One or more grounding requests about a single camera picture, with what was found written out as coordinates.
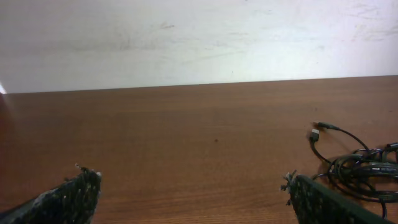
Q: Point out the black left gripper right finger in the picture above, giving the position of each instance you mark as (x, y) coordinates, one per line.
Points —
(315, 204)

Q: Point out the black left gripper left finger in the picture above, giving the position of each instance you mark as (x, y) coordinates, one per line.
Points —
(73, 201)

